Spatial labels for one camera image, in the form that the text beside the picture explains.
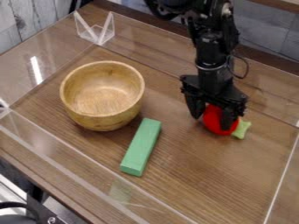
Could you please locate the black metal mount bracket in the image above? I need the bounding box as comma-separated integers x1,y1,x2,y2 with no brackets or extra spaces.
26,195,68,224

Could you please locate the wooden bowl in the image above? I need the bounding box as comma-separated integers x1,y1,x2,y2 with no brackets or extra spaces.
60,60,146,131

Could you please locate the green rectangular block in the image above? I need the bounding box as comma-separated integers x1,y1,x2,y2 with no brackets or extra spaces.
121,118,162,177

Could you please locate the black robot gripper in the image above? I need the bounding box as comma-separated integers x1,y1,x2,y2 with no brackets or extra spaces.
181,65,249,130

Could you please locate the clear acrylic corner bracket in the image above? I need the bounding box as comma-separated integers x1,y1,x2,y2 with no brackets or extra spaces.
74,11,117,46

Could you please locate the black cable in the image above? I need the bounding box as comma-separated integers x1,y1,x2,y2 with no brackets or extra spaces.
227,53,251,81

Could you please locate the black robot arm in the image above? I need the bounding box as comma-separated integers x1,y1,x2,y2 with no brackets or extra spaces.
145,0,249,131

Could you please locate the clear acrylic tray enclosure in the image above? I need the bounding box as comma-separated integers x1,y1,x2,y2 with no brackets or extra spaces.
0,10,299,224

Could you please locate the red plush fruit green leaf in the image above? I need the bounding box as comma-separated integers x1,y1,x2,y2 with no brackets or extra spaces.
202,104,253,140

